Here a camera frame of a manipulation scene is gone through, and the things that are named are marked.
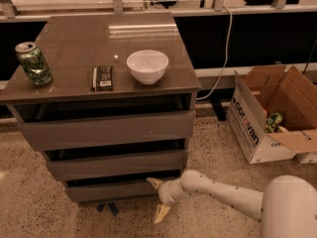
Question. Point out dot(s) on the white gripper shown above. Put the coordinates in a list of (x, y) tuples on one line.
[(163, 192)]

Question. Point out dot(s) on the grey bottom drawer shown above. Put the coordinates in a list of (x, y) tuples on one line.
[(94, 190)]

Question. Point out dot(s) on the grey drawer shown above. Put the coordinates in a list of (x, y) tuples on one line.
[(117, 160), (94, 190), (92, 123)]

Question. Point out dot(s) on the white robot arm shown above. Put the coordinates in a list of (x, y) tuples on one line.
[(286, 208)]

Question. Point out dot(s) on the grey middle drawer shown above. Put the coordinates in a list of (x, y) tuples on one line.
[(117, 160)]

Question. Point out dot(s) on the grey drawer cabinet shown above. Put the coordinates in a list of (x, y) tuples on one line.
[(76, 44)]

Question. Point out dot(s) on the grey top drawer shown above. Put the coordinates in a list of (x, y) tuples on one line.
[(92, 123)]

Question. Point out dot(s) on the blue tape on floor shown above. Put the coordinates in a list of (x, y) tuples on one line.
[(111, 206)]

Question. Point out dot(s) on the white bowl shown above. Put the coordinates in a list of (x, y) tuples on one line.
[(147, 66)]

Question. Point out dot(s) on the green bag in box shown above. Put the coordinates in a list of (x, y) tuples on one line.
[(272, 122)]

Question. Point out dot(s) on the white cardboard box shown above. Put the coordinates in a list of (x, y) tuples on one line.
[(263, 91)]

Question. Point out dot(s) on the green soda can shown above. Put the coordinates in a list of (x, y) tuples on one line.
[(34, 64)]

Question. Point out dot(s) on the metal railing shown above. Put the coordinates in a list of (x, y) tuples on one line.
[(23, 9)]

